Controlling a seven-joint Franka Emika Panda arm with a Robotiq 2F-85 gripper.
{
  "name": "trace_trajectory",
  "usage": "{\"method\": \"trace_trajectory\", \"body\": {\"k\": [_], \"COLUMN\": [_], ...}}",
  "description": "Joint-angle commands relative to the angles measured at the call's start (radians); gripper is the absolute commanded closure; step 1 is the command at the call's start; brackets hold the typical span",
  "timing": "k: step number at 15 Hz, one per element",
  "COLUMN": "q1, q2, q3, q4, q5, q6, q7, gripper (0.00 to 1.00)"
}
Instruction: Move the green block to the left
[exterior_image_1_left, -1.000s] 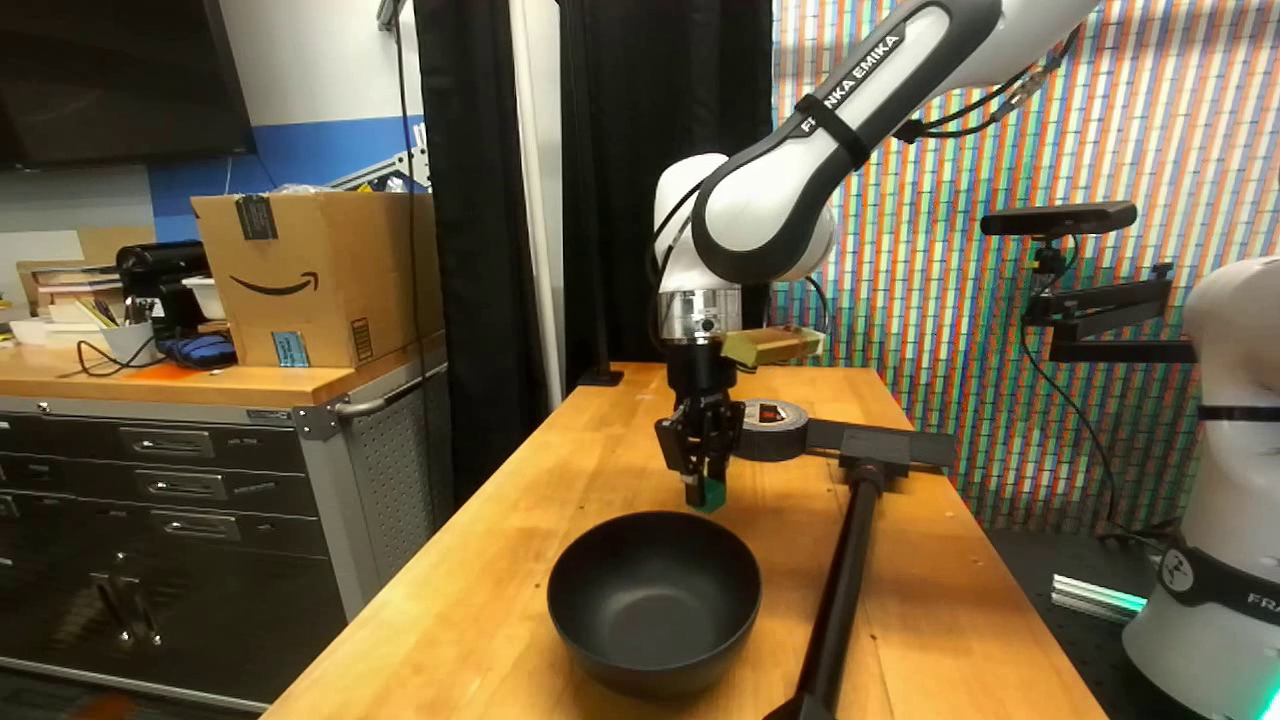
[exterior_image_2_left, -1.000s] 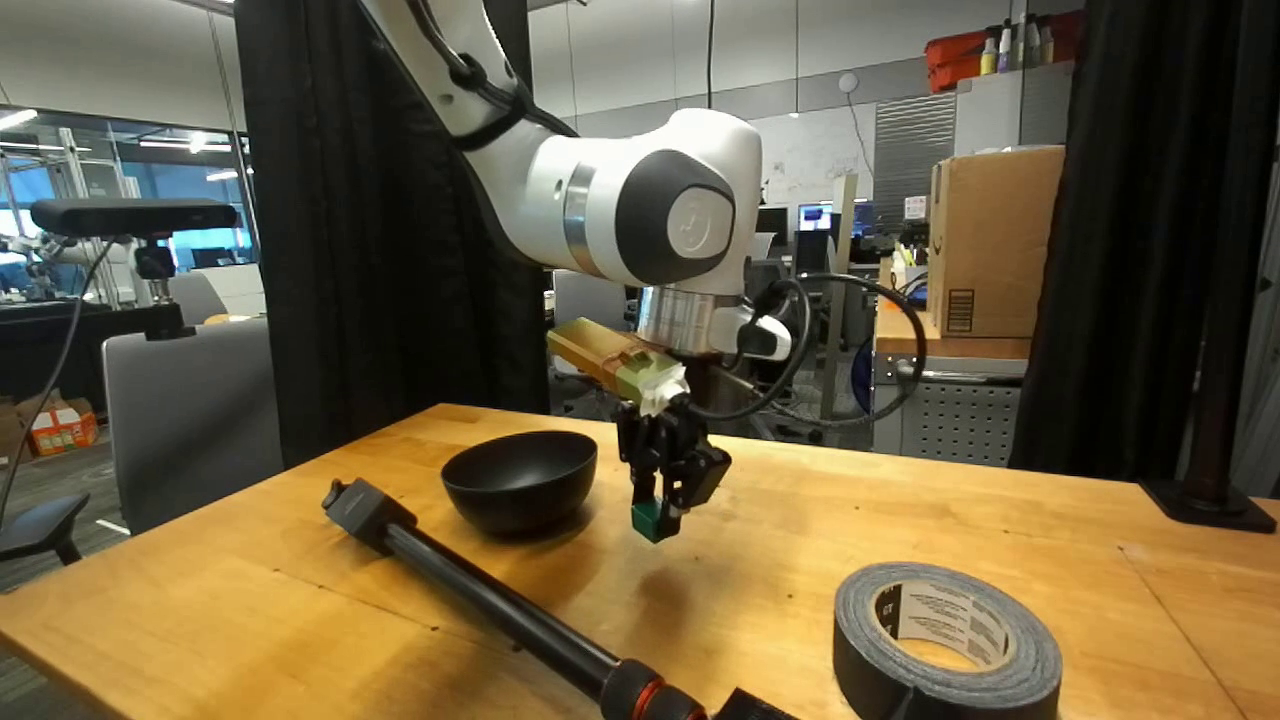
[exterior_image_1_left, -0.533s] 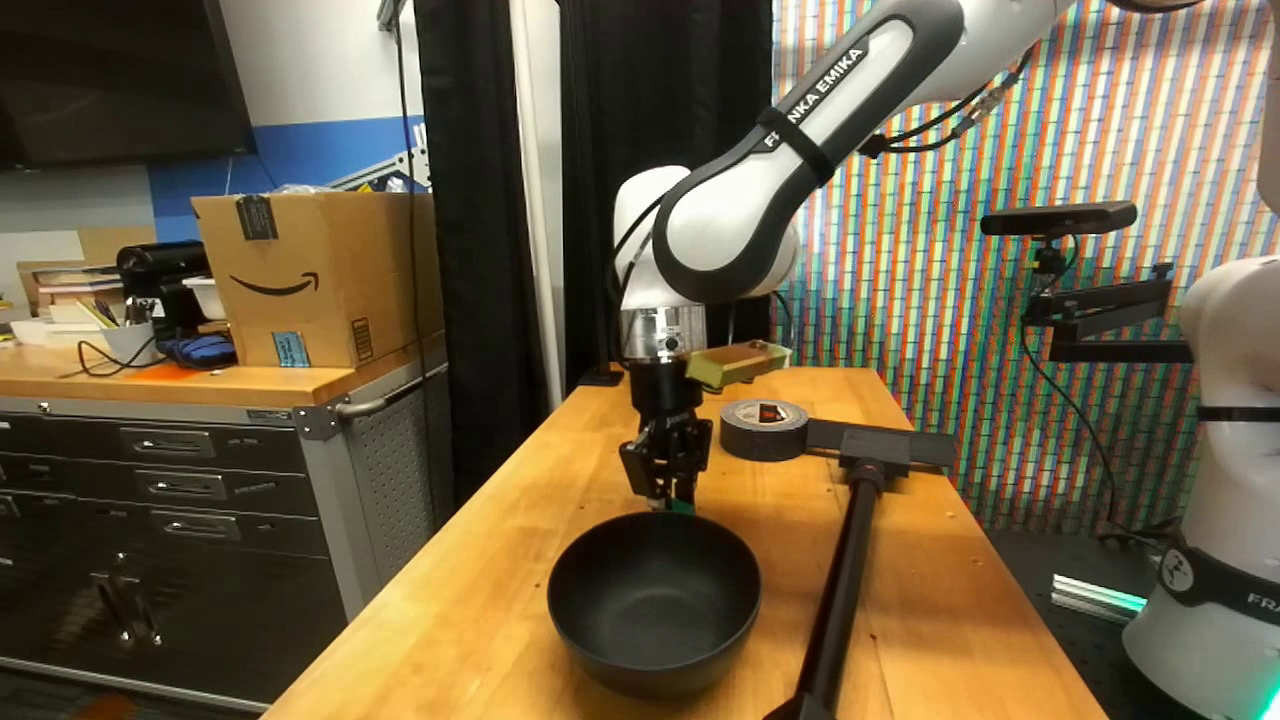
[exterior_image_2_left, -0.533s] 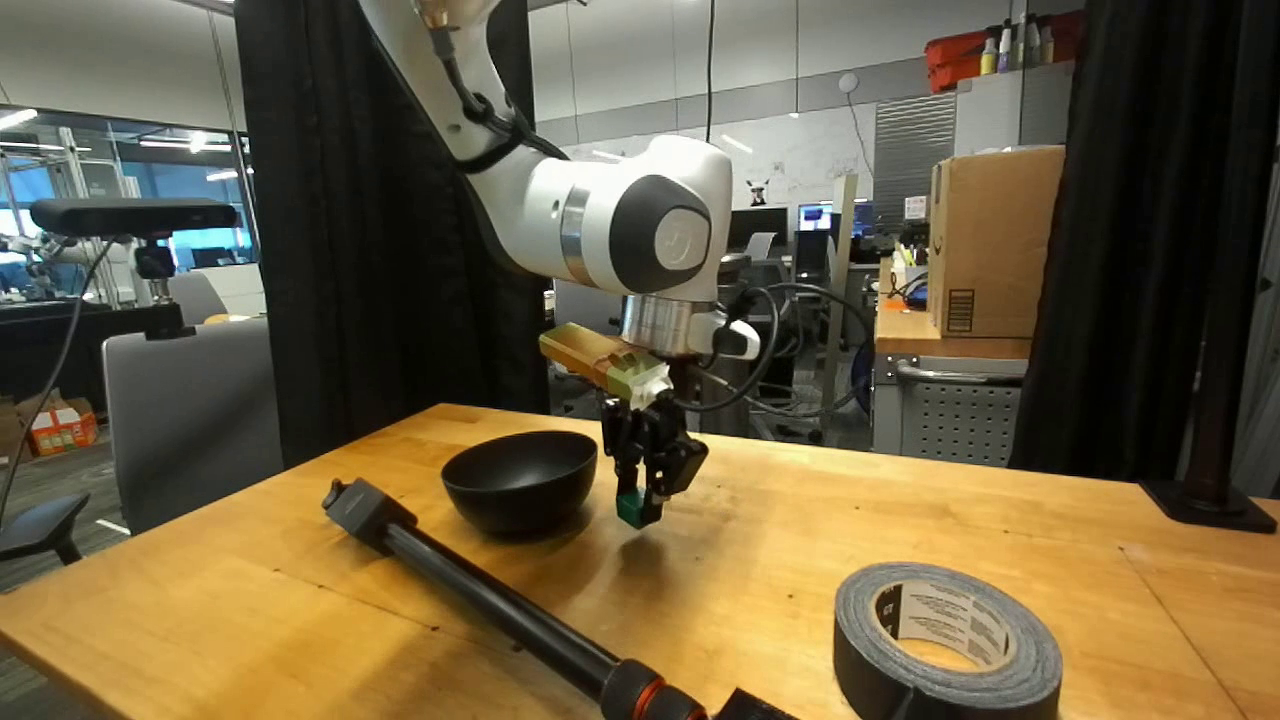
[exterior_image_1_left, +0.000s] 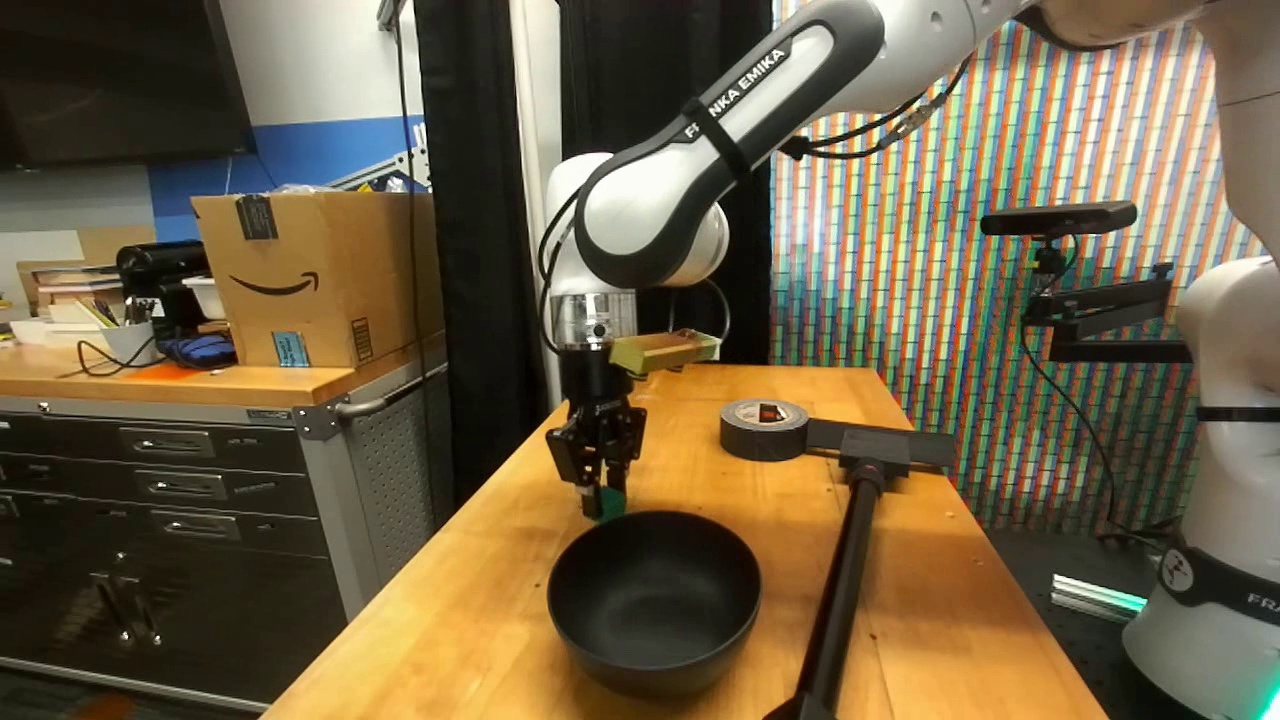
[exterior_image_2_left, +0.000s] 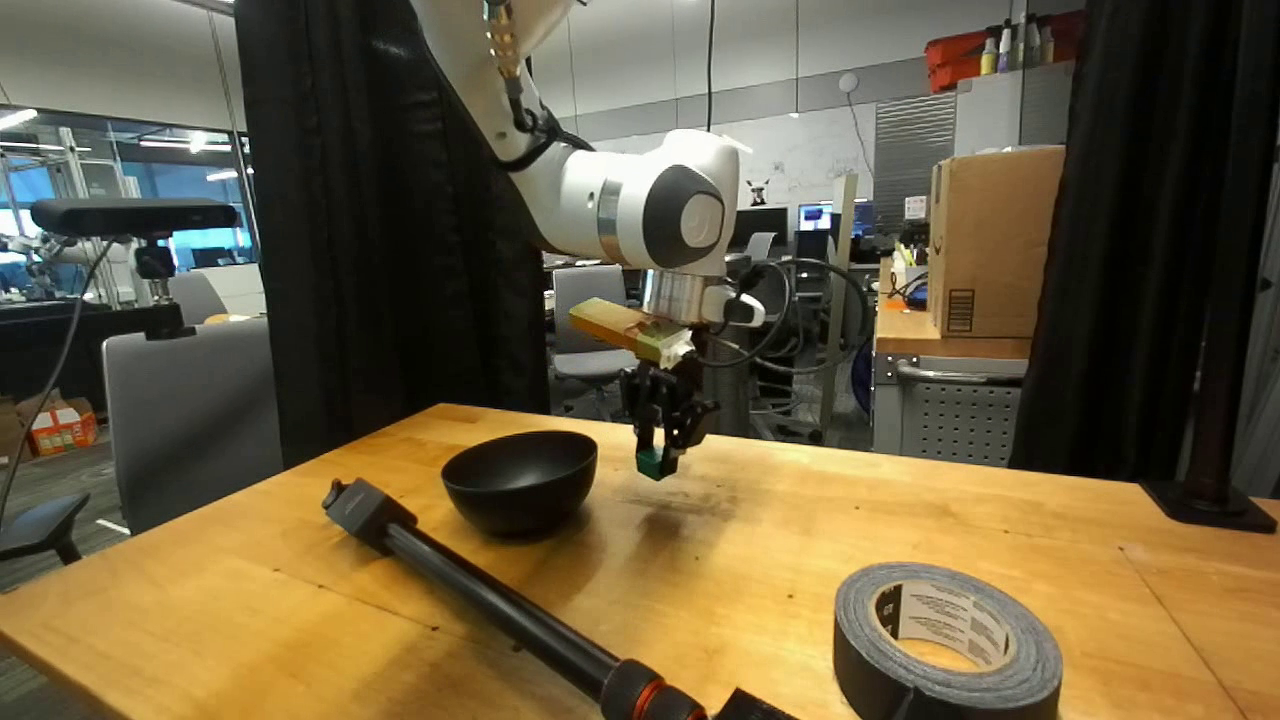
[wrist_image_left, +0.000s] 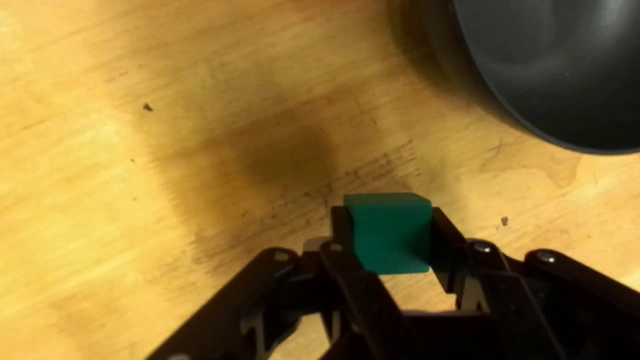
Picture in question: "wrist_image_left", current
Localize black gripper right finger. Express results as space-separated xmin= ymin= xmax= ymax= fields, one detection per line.
xmin=426 ymin=206 xmax=640 ymax=360

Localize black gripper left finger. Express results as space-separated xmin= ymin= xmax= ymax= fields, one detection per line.
xmin=143 ymin=203 xmax=407 ymax=360

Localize green block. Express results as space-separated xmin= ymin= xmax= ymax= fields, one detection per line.
xmin=342 ymin=191 xmax=433 ymax=277

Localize black bowl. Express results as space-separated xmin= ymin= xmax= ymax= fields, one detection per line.
xmin=418 ymin=0 xmax=640 ymax=158

